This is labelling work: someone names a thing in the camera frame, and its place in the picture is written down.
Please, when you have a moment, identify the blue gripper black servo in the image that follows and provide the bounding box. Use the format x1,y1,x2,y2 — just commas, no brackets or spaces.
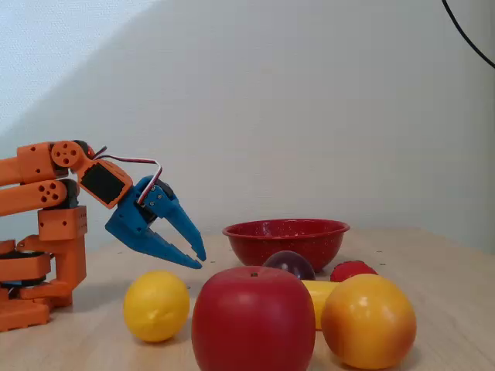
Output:
104,175,207,270

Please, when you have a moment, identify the yellow toy lemon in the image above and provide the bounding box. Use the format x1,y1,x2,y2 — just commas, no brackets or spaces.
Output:
122,270,191,343

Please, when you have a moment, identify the orange robot base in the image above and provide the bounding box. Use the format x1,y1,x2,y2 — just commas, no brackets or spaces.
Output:
0,206,88,333

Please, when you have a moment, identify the red speckled enamel bowl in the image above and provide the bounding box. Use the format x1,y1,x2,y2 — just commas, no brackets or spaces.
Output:
222,219,351,274

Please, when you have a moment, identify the red toy apple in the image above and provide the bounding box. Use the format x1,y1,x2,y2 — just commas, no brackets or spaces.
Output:
191,266,316,371

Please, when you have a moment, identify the purple toy plum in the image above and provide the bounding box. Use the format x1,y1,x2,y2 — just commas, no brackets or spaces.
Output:
262,250,317,282

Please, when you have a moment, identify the yellow toy banana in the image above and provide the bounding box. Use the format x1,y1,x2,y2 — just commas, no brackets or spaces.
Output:
301,280,341,331

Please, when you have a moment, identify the red toy strawberry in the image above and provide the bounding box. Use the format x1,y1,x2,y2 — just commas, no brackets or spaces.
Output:
329,260,379,283

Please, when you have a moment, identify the toy orange fruit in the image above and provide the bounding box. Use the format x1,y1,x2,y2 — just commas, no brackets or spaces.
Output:
320,273,418,370

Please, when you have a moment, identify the white red black servo cable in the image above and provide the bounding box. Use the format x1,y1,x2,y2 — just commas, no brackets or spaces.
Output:
89,145,164,204

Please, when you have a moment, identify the thin black hanging cable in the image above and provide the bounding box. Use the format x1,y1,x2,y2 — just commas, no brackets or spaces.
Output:
442,0,495,70

